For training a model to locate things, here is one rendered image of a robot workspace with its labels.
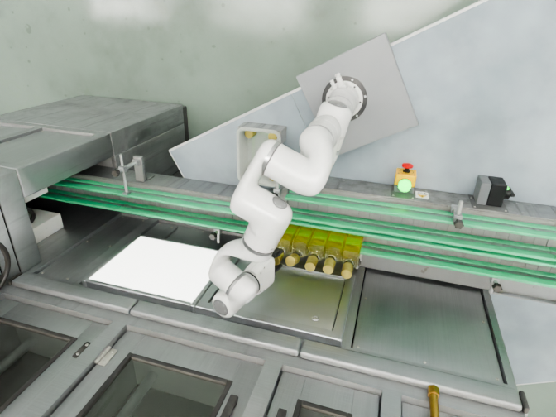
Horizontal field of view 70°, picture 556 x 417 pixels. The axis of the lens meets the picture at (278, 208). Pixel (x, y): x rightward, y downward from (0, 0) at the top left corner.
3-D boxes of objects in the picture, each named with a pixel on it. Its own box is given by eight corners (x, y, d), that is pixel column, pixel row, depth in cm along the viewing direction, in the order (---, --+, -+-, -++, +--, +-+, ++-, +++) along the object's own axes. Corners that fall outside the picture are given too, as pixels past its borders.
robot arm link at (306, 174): (300, 113, 97) (283, 130, 85) (350, 140, 96) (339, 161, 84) (279, 159, 104) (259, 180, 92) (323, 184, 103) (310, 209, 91)
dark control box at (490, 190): (472, 194, 143) (476, 203, 135) (477, 174, 139) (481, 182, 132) (497, 198, 141) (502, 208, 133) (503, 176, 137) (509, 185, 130)
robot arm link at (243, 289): (222, 274, 102) (249, 298, 100) (246, 255, 110) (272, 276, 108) (206, 307, 111) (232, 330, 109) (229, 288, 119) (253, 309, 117)
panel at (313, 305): (140, 239, 167) (82, 286, 138) (139, 233, 166) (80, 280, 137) (354, 280, 145) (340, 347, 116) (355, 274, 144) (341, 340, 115)
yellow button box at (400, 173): (393, 184, 150) (393, 191, 143) (396, 165, 146) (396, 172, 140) (413, 186, 148) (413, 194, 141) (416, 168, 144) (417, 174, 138)
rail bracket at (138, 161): (146, 178, 178) (112, 198, 158) (141, 141, 170) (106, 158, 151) (155, 179, 176) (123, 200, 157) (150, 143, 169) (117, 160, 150)
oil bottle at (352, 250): (348, 237, 150) (339, 268, 131) (350, 224, 147) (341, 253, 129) (363, 240, 148) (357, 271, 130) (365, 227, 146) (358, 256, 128)
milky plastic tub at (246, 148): (244, 174, 166) (237, 182, 158) (244, 121, 156) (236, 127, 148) (285, 179, 161) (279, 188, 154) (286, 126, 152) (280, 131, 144)
